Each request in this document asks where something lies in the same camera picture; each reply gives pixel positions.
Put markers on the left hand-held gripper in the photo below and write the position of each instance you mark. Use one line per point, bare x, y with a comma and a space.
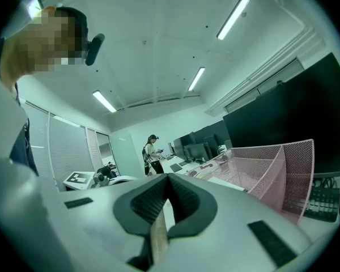
79, 180

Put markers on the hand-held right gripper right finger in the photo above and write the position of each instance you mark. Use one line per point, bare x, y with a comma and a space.
229, 237

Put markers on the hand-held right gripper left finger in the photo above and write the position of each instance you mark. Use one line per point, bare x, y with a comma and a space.
96, 222

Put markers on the pink mesh desk tray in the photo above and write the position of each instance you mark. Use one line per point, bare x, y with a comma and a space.
297, 174

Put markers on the black office chair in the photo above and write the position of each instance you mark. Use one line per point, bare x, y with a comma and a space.
105, 170

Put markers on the white upright panel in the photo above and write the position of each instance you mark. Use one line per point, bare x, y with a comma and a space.
123, 154

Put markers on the white window blind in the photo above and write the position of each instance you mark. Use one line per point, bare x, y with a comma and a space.
68, 152
38, 140
93, 152

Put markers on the black desk mat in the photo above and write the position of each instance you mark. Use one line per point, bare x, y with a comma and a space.
175, 168

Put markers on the ceiling strip light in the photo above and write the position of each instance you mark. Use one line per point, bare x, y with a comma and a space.
232, 17
34, 8
104, 101
197, 78

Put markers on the black keyboard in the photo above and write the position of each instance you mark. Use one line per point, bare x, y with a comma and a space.
323, 204

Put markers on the large black monitor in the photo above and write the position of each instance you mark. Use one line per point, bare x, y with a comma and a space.
286, 109

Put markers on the person's head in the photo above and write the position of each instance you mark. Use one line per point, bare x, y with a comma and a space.
39, 47

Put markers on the black head-mounted camera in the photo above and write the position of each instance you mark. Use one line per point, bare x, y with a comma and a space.
94, 50

